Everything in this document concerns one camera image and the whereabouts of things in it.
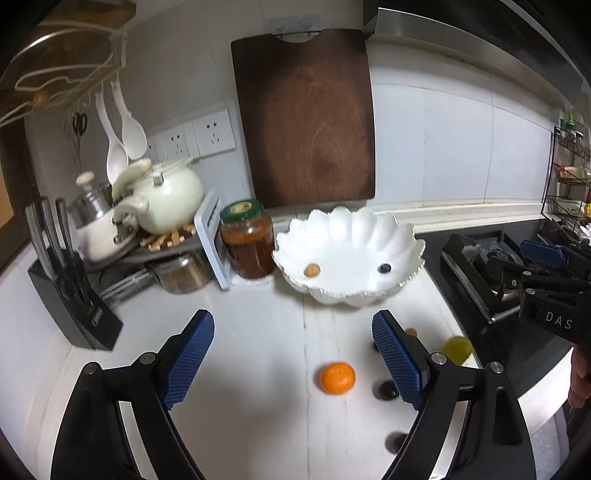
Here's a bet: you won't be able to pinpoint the steel lidded pot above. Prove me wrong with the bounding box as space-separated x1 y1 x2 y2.
67 171 139 263

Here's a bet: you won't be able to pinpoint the white scalloped fruit bowl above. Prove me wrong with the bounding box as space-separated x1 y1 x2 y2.
273 206 426 308

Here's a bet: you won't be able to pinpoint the black knife block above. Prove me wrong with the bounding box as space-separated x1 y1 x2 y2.
25 197 122 351

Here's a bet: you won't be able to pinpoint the glass jar green lid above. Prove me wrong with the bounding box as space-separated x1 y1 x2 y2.
219 199 274 280

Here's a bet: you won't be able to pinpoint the white rack end panel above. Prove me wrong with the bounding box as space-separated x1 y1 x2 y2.
193 189 231 291

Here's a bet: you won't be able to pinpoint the black wire spice rack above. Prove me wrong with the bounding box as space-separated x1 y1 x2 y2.
542 112 590 243

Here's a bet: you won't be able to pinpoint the steel pot lower shelf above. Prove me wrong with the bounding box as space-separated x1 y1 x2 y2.
147 250 214 295

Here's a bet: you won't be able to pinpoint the dark wooden cutting board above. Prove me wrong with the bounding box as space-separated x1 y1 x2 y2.
230 29 376 208

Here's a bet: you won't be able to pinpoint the right human hand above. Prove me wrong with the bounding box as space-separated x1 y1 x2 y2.
568 346 591 409

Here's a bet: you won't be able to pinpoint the white wire wall shelf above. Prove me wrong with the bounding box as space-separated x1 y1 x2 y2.
1 1 137 126

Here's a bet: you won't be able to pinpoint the blueberry in bowl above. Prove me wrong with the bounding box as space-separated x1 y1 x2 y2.
378 263 392 274

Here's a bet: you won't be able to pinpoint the black gas stove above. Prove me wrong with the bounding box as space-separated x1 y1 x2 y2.
421 220 590 395

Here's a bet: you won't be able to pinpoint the white rice spoon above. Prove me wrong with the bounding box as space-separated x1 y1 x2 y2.
111 79 148 160

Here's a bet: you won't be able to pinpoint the steel range hood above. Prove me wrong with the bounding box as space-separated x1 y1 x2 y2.
363 1 590 109

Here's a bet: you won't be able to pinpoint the dark purple plum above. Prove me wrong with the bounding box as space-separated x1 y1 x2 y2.
373 380 400 401

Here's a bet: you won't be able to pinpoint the black kitchen scissors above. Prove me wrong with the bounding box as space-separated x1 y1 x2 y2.
72 112 88 169

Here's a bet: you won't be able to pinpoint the cream ceramic teapot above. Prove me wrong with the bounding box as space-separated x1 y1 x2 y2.
112 158 204 235

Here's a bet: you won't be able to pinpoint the tan longan in bowl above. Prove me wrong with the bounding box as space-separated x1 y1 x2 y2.
304 263 321 278

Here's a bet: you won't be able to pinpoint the white wall socket panel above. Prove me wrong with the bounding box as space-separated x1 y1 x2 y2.
145 109 235 163

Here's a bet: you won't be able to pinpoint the green yellow plum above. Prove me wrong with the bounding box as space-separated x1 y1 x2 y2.
442 336 474 366

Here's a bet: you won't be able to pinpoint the orange tangerine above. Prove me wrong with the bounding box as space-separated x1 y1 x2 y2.
320 362 356 395

